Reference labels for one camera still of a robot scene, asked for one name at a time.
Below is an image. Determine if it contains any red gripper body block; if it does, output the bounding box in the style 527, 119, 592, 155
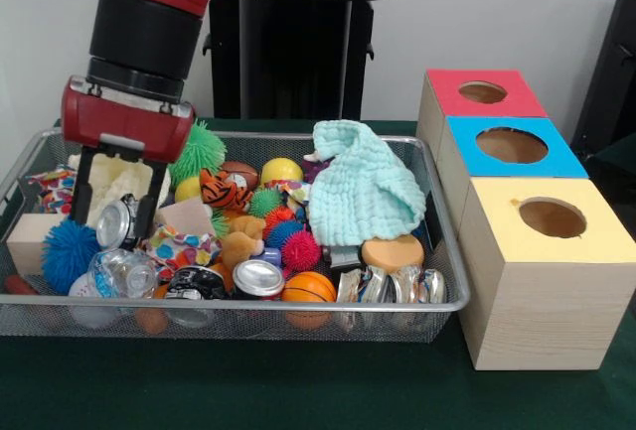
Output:
62, 76, 196, 163

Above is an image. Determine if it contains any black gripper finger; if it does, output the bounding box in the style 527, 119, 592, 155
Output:
68, 146, 104, 226
131, 159, 170, 241

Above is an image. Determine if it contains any colourful dotted packet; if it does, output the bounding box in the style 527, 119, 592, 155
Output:
141, 223, 223, 272

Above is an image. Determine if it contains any small tiger plush toy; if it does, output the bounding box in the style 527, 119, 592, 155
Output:
198, 167, 255, 213

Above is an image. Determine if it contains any wooden box with three holes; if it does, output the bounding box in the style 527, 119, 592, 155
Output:
415, 69, 636, 371

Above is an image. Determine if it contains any cream knitted cloth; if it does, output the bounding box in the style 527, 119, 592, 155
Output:
68, 153, 173, 230

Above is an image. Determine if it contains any crushed silver can black label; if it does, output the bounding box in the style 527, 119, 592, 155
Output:
95, 196, 145, 251

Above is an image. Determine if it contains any blue spiky rubber ball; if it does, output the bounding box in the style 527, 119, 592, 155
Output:
41, 218, 103, 283

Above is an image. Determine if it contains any green spiky rubber ball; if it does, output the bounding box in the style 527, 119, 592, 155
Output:
168, 119, 228, 183

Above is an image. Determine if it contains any plain wooden block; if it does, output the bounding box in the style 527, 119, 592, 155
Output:
6, 214, 66, 276

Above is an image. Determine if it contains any small orange basketball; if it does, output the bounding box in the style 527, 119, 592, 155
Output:
281, 270, 338, 330

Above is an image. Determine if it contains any mint green knitted cloth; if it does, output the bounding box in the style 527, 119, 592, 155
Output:
307, 119, 427, 245

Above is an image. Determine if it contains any dark green table cloth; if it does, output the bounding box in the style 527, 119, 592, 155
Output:
0, 116, 636, 430
589, 134, 636, 213

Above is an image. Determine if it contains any round orange sponge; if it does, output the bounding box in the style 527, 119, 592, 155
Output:
361, 233, 426, 273

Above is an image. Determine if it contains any crushed flattened drink can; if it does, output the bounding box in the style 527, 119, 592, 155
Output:
337, 264, 448, 305

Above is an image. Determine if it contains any black floor stand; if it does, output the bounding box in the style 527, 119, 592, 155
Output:
569, 0, 636, 153

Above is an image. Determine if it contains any shallow wire mesh bin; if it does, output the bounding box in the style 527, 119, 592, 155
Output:
0, 126, 472, 345

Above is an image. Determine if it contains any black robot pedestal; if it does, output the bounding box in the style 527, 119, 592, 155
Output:
201, 0, 399, 121

